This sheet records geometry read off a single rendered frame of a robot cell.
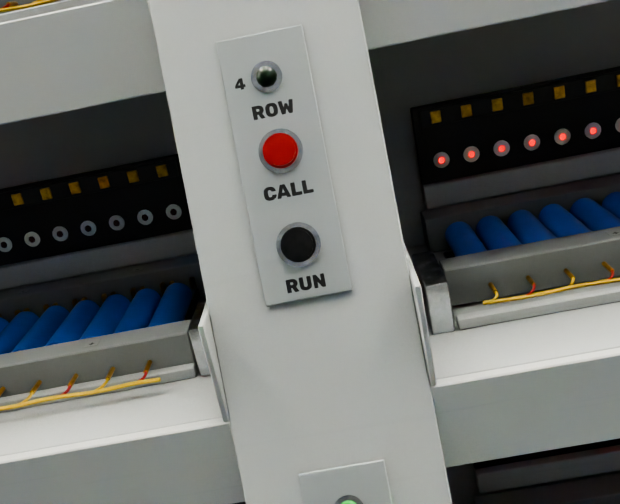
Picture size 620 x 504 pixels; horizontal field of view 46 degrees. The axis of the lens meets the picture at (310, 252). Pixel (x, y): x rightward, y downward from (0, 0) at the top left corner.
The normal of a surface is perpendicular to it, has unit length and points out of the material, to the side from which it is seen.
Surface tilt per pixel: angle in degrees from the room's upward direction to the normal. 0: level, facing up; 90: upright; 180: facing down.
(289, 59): 90
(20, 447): 17
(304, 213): 90
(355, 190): 90
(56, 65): 107
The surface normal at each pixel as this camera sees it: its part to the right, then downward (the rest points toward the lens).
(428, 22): 0.00, 0.33
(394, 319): -0.05, 0.04
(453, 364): -0.19, -0.93
